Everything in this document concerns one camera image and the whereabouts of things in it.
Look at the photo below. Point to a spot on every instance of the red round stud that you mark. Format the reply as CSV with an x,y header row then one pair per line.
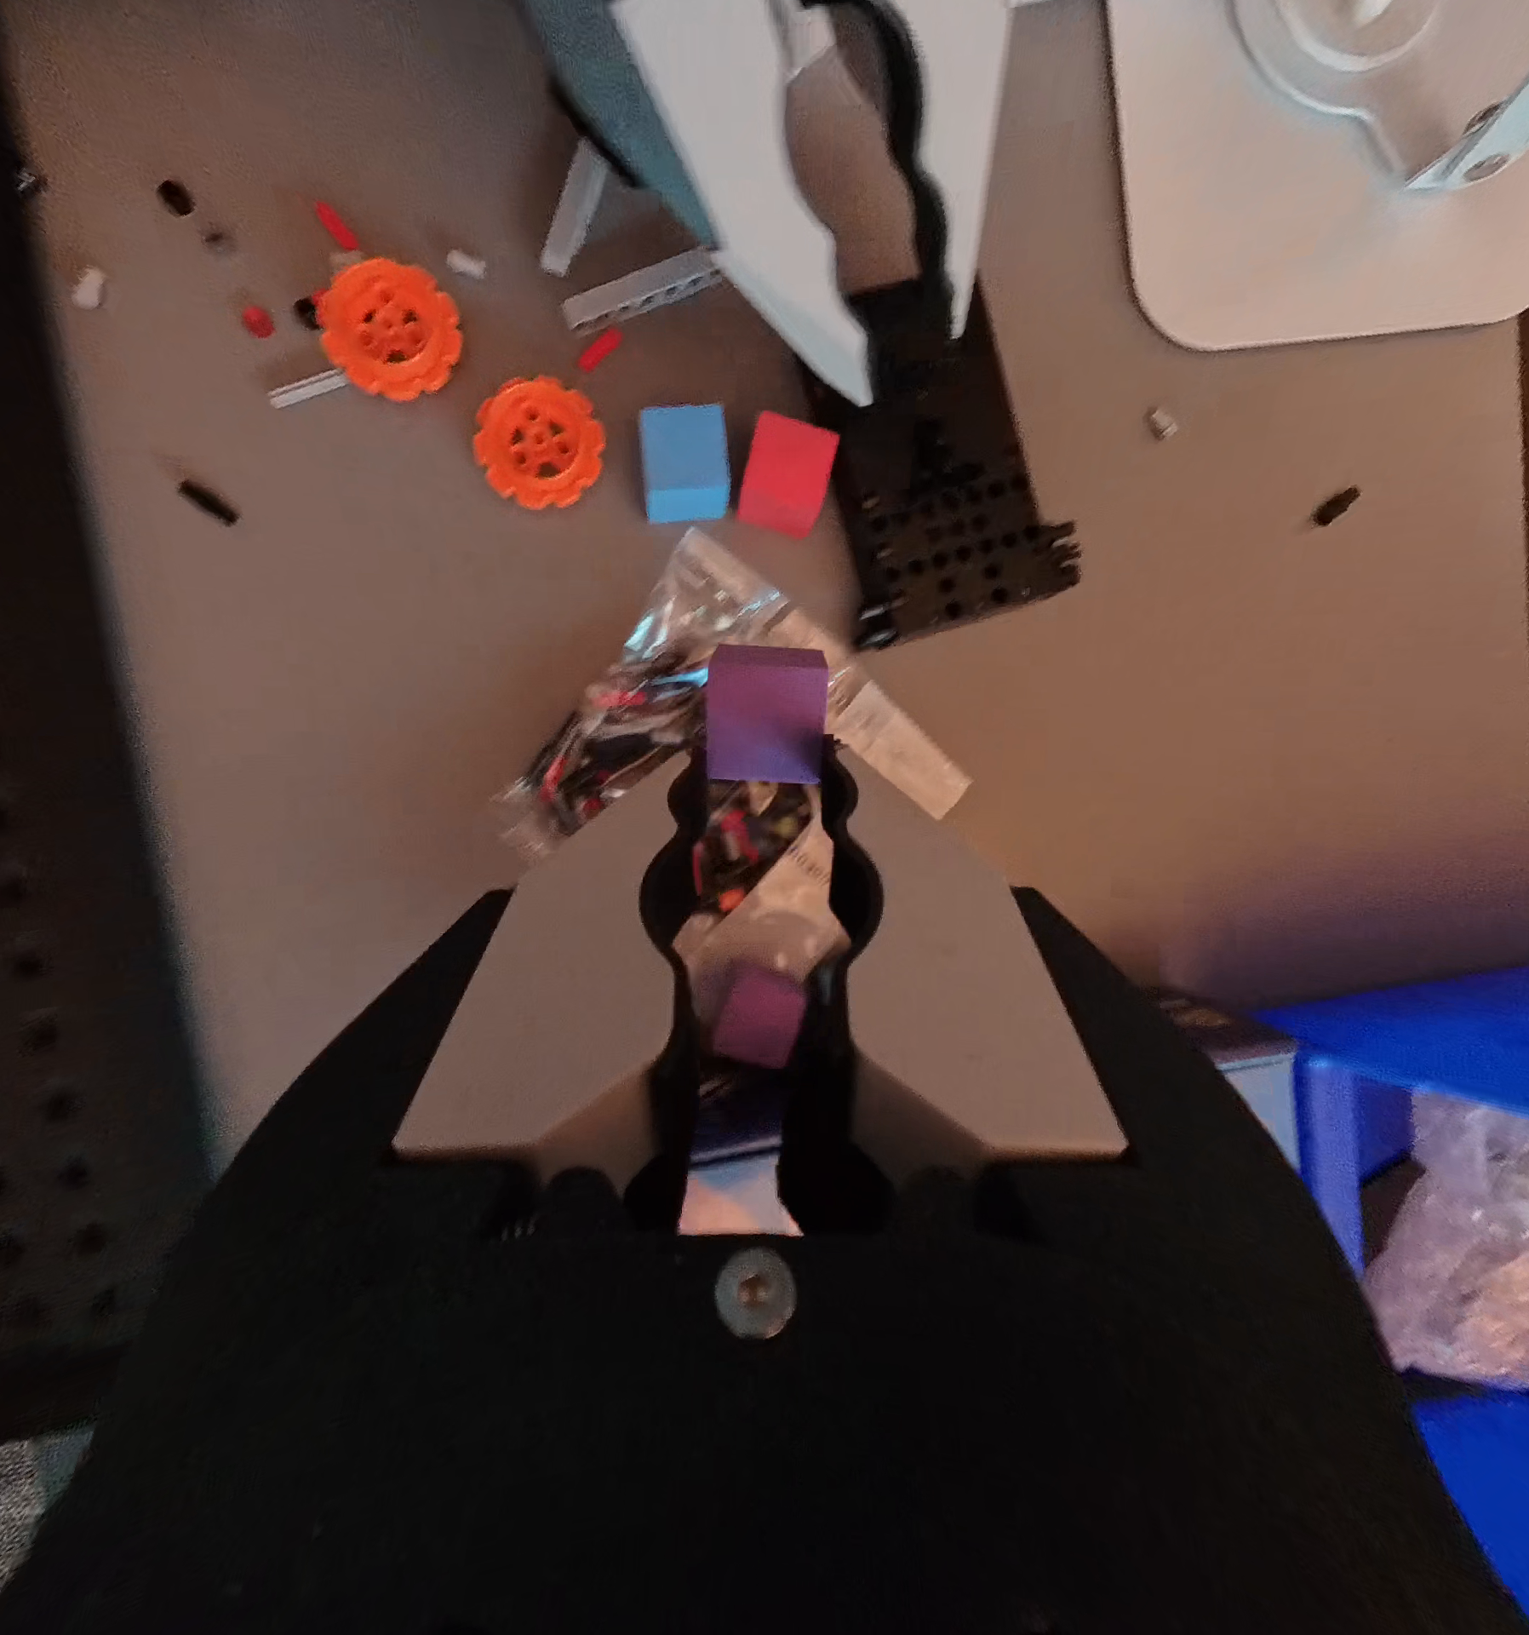
x,y
259,321

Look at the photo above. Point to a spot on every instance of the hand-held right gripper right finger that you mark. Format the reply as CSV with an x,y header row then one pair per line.
x,y
981,1048

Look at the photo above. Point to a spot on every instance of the blue foam block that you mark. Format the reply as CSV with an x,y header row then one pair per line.
x,y
685,467

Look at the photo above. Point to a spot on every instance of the small grey bushing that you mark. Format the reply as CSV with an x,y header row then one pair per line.
x,y
89,286
465,264
1160,423

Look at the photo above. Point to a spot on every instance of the grey desk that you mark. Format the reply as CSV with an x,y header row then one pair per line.
x,y
1160,716

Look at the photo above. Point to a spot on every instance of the small black pin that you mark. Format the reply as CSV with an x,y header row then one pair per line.
x,y
1335,508

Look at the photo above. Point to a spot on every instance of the shiny bag of black parts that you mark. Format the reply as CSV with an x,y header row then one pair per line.
x,y
612,741

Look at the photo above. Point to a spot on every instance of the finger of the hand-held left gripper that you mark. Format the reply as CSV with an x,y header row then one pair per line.
x,y
976,128
739,154

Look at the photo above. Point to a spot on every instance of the dark perforated panel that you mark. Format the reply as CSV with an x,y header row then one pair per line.
x,y
24,894

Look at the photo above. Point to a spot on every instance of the bubble wrap bag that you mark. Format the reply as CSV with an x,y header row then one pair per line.
x,y
1492,1252

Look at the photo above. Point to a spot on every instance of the black long pin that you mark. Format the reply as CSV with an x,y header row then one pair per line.
x,y
208,501

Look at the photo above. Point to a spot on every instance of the blue plastic bin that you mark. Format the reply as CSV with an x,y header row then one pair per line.
x,y
1454,1022

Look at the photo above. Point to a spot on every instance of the orange plastic gear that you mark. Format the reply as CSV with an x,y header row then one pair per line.
x,y
540,441
389,329

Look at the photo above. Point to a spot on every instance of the white rounded stand base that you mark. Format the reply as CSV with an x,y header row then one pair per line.
x,y
1288,230

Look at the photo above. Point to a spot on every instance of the black perforated plastic box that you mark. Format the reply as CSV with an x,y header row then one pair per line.
x,y
944,511

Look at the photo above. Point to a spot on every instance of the long grey beam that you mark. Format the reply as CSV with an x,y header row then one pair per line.
x,y
572,212
644,292

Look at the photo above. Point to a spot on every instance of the purple foam block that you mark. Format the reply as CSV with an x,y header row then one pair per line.
x,y
758,1015
765,716

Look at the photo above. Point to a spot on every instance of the thin grey axle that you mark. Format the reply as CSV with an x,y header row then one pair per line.
x,y
305,389

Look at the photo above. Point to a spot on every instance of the red foam block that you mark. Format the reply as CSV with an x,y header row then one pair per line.
x,y
787,476

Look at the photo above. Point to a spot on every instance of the small black connector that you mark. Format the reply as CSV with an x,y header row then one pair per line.
x,y
177,196

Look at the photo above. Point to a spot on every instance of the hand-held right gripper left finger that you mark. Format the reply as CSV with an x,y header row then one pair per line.
x,y
547,1048

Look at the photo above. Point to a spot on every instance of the small red pin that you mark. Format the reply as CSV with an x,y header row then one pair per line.
x,y
337,225
600,349

